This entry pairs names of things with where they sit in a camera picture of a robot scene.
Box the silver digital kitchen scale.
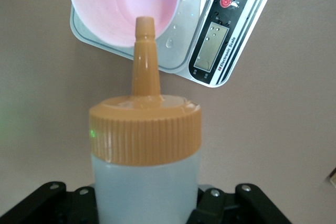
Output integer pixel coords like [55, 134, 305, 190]
[69, 0, 280, 88]

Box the translucent sauce bottle orange cap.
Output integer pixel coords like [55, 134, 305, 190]
[88, 16, 202, 224]

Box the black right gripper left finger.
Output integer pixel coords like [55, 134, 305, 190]
[0, 181, 99, 224]

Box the pink plastic cup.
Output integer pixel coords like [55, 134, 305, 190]
[67, 0, 181, 48]

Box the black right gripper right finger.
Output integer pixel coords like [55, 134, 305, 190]
[187, 183, 293, 224]

